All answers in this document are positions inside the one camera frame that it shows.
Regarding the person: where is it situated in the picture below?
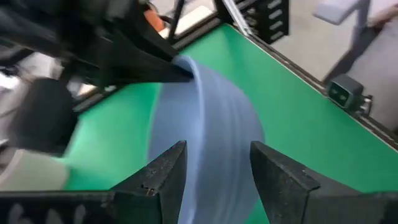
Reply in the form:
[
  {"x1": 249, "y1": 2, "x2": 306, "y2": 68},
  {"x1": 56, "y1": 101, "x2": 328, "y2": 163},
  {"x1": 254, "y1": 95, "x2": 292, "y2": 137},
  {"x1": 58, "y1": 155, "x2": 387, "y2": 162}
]
[{"x1": 313, "y1": 0, "x2": 398, "y2": 83}]

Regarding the orange object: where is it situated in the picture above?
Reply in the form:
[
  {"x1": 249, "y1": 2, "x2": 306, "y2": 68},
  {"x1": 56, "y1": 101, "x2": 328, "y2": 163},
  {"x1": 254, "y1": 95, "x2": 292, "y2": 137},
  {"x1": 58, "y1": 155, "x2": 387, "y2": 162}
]
[{"x1": 144, "y1": 9, "x2": 165, "y2": 32}]

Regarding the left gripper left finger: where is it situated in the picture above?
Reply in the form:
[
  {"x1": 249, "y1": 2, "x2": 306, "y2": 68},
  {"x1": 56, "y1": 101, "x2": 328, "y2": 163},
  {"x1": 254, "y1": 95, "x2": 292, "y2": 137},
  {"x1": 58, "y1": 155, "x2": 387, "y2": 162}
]
[{"x1": 0, "y1": 140, "x2": 187, "y2": 224}]

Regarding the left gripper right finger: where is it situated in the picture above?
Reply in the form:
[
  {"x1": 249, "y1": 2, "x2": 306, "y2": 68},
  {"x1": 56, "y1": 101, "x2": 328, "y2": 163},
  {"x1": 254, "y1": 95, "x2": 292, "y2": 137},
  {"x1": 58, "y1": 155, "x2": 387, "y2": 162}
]
[{"x1": 251, "y1": 141, "x2": 398, "y2": 224}]

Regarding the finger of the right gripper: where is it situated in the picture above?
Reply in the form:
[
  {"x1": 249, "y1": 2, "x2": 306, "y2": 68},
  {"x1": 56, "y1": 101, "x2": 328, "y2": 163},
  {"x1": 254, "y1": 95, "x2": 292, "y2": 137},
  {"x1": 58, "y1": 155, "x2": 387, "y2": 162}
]
[
  {"x1": 130, "y1": 0, "x2": 178, "y2": 62},
  {"x1": 102, "y1": 30, "x2": 194, "y2": 88}
]

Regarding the grey table-level camera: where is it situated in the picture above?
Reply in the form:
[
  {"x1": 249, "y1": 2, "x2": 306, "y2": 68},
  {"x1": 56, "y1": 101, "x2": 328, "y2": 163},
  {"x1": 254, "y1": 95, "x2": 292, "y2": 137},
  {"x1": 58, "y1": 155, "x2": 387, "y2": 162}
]
[{"x1": 326, "y1": 73, "x2": 374, "y2": 116}]

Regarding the black pole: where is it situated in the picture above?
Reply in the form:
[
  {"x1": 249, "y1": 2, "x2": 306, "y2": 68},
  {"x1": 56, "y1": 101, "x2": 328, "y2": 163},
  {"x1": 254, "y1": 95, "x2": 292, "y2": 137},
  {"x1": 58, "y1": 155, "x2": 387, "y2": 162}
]
[{"x1": 167, "y1": 0, "x2": 186, "y2": 41}]

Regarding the black drawer cabinet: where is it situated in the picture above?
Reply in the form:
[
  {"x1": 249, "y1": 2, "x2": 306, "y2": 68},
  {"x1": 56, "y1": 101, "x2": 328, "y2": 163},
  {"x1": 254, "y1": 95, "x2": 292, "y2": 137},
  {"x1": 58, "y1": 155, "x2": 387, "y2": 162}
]
[{"x1": 245, "y1": 0, "x2": 290, "y2": 44}]

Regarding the aluminium frame post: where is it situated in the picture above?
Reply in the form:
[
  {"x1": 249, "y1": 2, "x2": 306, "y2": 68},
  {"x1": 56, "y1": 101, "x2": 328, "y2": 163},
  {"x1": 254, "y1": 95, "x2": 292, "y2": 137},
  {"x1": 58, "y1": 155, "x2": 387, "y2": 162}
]
[{"x1": 222, "y1": 0, "x2": 252, "y2": 37}]

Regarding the plain light blue bowl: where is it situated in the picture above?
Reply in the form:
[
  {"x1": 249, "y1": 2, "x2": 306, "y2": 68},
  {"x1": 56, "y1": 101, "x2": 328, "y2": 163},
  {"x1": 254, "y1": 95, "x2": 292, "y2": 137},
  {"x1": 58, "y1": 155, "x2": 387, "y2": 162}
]
[{"x1": 148, "y1": 55, "x2": 265, "y2": 224}]

